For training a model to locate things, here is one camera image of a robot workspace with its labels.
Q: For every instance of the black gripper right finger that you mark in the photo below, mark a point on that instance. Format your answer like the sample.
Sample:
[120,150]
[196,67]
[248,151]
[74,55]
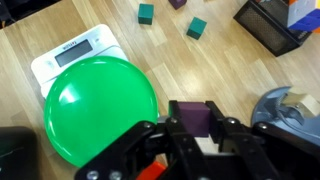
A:
[240,152]

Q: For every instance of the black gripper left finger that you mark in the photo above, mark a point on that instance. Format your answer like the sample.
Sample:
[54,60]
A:
[185,158]

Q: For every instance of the purple block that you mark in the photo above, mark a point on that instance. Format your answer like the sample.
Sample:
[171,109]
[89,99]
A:
[177,3]
[195,118]

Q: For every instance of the green block near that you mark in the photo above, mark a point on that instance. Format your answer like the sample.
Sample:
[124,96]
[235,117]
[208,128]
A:
[196,28]

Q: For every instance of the green block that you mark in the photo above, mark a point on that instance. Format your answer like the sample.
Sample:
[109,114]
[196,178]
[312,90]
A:
[196,28]
[145,14]

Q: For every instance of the green block far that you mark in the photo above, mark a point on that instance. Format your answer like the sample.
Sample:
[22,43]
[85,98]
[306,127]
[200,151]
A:
[145,14]

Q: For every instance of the red plastic bowl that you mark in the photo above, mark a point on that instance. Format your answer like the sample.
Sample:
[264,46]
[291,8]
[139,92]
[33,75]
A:
[152,172]

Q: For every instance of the wooden desk lamp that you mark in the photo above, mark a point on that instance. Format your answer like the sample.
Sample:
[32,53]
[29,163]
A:
[292,118]

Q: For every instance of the green plastic plate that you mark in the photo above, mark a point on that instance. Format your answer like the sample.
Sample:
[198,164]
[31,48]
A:
[92,103]

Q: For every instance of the colourful cube puzzle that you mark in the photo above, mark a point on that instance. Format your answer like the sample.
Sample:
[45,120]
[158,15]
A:
[304,15]

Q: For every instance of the white kitchen scale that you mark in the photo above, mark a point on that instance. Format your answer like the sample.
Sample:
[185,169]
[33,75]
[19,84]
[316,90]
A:
[97,41]

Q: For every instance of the large black plastic bin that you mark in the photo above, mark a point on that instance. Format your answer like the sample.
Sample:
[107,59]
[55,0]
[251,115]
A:
[18,154]

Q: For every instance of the black wire mesh tray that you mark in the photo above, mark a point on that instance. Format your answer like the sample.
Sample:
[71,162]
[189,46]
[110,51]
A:
[266,20]

